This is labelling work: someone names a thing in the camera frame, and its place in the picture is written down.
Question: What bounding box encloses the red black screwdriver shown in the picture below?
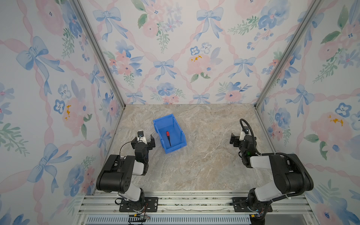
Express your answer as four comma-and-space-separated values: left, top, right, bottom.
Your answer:
166, 131, 172, 147

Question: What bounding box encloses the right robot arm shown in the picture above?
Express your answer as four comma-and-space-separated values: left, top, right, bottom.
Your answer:
230, 134, 314, 214

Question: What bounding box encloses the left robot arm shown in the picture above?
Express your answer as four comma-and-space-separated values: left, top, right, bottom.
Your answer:
96, 131, 156, 212

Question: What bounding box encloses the blue plastic storage bin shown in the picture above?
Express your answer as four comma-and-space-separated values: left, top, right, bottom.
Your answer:
153, 114, 187, 154

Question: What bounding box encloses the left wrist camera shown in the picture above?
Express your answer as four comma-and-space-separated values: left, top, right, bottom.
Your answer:
137, 130, 147, 144

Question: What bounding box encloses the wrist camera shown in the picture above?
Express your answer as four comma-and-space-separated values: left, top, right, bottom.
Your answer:
239, 128, 249, 141
137, 130, 147, 144

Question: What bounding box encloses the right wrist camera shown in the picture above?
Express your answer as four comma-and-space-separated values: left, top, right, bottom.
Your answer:
239, 128, 249, 141

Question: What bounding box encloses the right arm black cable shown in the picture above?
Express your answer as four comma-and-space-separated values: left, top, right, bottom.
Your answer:
238, 118, 307, 197

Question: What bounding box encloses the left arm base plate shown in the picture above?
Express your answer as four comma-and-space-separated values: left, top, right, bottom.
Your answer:
119, 197, 158, 213

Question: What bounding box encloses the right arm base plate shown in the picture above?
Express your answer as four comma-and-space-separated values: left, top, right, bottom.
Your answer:
229, 197, 267, 213

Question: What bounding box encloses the aluminium rail frame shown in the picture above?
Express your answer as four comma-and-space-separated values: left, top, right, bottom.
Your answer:
71, 191, 320, 225

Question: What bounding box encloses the left aluminium corner post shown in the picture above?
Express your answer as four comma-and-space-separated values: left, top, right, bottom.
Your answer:
69, 0, 126, 110

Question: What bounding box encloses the aluminium corner post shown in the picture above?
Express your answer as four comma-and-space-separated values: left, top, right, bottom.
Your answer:
69, 0, 126, 110
254, 0, 323, 110

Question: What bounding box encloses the right aluminium corner post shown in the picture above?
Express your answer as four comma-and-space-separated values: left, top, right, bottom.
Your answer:
254, 0, 323, 110

